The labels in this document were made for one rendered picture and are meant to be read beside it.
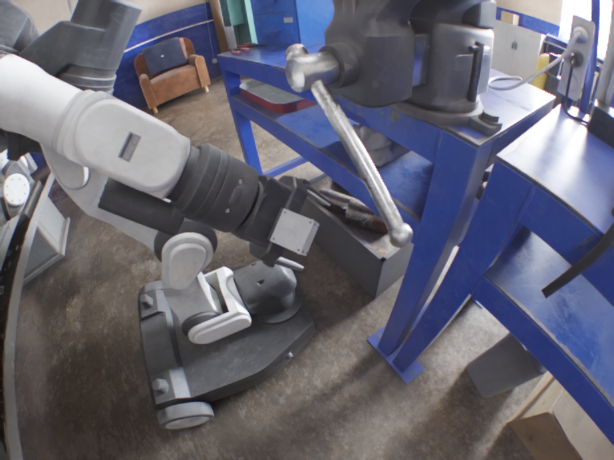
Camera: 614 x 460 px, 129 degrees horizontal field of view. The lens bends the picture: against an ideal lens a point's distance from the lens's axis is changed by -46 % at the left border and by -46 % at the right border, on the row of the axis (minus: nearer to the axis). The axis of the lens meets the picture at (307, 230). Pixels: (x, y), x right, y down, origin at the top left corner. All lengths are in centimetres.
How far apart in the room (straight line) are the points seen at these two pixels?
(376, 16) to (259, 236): 28
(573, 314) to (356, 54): 50
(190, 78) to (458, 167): 388
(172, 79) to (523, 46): 545
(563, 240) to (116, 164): 47
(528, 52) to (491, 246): 506
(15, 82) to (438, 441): 124
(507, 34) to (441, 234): 517
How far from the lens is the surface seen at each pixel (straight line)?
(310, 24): 99
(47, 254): 235
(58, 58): 47
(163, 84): 401
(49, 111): 29
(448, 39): 36
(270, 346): 91
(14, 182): 79
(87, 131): 26
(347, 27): 29
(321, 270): 123
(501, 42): 554
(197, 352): 99
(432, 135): 41
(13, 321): 144
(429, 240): 50
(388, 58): 28
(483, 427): 115
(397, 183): 57
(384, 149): 63
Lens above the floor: 102
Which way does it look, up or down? 47 degrees down
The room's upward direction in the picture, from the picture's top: 8 degrees counter-clockwise
